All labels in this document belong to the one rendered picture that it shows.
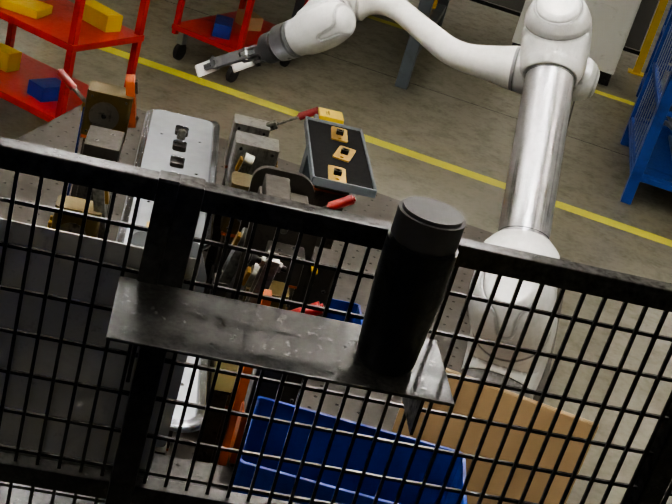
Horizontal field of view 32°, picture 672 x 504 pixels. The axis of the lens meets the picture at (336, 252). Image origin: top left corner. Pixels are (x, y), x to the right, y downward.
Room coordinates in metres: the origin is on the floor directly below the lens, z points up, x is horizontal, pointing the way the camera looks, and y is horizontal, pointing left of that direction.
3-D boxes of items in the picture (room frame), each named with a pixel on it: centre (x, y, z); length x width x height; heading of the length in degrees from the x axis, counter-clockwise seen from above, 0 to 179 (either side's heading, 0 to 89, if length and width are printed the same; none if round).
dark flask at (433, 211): (1.10, -0.08, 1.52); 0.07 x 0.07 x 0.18
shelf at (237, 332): (1.09, 0.03, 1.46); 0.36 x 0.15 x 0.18; 101
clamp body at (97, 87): (2.69, 0.65, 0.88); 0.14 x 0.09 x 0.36; 101
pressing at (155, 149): (2.17, 0.35, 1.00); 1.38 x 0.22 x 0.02; 11
